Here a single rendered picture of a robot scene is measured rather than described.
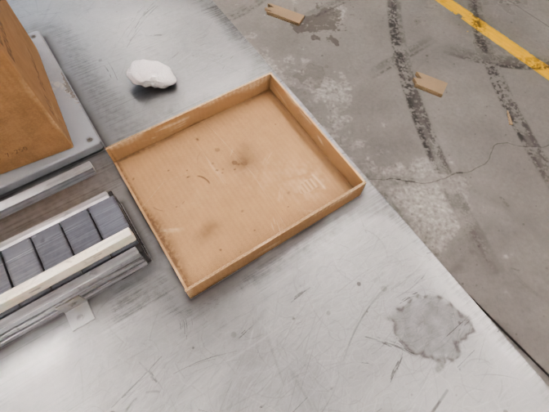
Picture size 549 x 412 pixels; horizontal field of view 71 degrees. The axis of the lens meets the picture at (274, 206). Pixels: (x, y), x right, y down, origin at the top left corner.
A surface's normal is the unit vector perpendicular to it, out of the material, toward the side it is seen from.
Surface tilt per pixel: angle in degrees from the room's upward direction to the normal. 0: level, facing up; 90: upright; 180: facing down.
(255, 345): 0
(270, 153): 0
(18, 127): 90
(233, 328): 0
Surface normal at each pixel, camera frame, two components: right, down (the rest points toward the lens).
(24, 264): 0.04, -0.44
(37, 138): 0.48, 0.80
